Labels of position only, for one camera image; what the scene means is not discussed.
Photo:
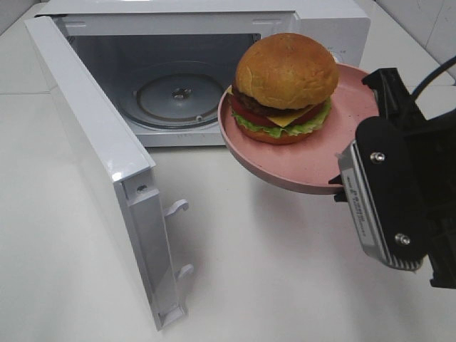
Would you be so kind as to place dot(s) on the white microwave oven body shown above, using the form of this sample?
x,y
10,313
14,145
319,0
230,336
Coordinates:
x,y
125,44

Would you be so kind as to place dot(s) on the pink round plate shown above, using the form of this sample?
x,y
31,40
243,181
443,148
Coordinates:
x,y
308,165

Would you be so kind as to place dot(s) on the glass microwave turntable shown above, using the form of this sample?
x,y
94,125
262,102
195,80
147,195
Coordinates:
x,y
172,102

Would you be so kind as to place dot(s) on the burger with lettuce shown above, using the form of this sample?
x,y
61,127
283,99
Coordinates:
x,y
282,88

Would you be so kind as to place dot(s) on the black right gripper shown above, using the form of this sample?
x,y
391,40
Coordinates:
x,y
431,149

